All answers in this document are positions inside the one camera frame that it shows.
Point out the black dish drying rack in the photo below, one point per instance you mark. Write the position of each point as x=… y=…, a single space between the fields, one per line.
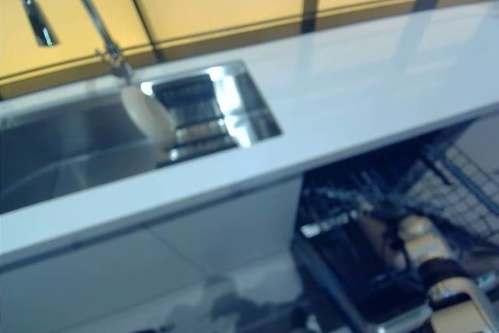
x=195 y=122

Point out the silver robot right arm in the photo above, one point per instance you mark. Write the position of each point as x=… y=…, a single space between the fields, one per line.
x=460 y=298

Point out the wide white cabinet door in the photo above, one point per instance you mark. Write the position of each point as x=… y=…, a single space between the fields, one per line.
x=78 y=278

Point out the narrow white cabinet door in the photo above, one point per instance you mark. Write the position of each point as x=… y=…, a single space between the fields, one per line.
x=234 y=224

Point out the stainless steel sink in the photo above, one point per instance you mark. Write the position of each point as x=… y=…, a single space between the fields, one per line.
x=78 y=146

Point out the black dishwasher with door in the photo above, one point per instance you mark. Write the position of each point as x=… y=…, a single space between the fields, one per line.
x=331 y=270

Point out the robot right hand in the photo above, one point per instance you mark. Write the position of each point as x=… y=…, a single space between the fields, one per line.
x=397 y=239

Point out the chrome kitchen faucet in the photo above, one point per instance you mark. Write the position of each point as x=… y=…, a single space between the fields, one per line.
x=93 y=17

